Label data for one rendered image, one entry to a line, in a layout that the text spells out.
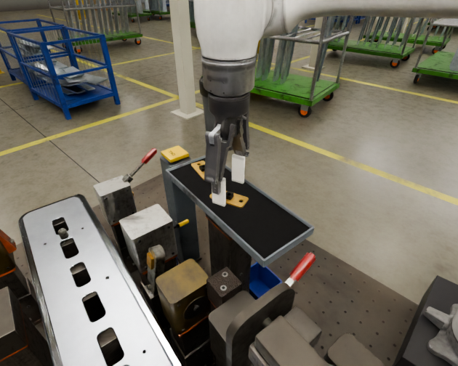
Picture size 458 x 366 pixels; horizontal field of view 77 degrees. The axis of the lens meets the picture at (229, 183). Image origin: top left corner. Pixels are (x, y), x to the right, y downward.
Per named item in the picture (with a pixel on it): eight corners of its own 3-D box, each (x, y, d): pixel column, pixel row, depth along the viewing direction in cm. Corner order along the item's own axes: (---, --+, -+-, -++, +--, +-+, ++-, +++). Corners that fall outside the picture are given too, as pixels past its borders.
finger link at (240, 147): (220, 120, 55) (223, 115, 56) (232, 154, 65) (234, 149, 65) (238, 124, 54) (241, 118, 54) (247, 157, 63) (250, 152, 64)
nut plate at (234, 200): (209, 197, 65) (208, 193, 64) (217, 188, 68) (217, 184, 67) (242, 208, 62) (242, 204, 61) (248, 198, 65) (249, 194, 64)
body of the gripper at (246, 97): (221, 80, 55) (222, 125, 60) (198, 93, 49) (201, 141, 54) (257, 86, 52) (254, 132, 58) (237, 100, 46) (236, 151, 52)
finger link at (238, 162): (231, 155, 63) (232, 153, 64) (231, 181, 68) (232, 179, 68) (243, 158, 62) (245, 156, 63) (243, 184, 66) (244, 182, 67)
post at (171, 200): (174, 255, 109) (157, 157, 84) (191, 246, 113) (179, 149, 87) (184, 269, 105) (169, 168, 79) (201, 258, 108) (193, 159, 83)
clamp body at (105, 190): (119, 263, 107) (92, 184, 86) (149, 248, 113) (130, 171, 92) (127, 276, 103) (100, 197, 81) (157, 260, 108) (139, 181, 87)
